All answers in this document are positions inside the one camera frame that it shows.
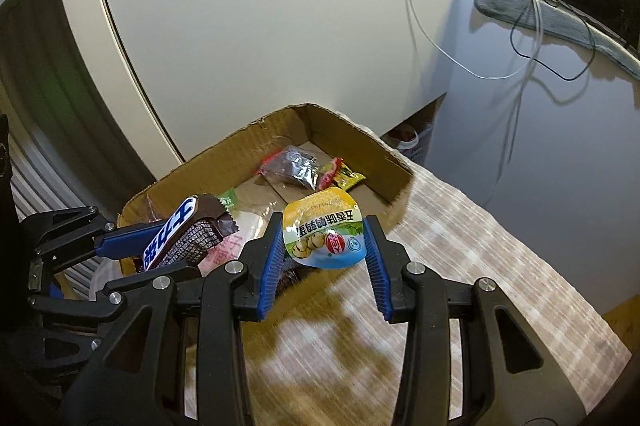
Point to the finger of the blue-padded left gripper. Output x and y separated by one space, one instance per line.
59 239
114 297

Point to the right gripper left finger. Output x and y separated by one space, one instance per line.
175 354

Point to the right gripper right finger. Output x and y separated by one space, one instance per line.
471 358

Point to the large Snickers bar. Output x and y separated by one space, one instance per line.
200 223

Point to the dark red date snack pack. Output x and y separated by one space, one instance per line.
289 276

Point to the yellow quail egg pack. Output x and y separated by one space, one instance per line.
324 230

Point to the light green candy wrapper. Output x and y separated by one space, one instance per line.
229 199

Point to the pink-labelled bread package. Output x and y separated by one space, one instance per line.
250 226

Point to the plaid pink tablecloth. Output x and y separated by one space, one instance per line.
357 380

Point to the brown cardboard box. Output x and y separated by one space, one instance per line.
233 164

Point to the small red candy wrapper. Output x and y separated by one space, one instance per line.
328 172

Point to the small yellow candy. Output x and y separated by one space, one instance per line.
346 179

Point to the grey windowsill cloth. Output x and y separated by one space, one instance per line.
562 25

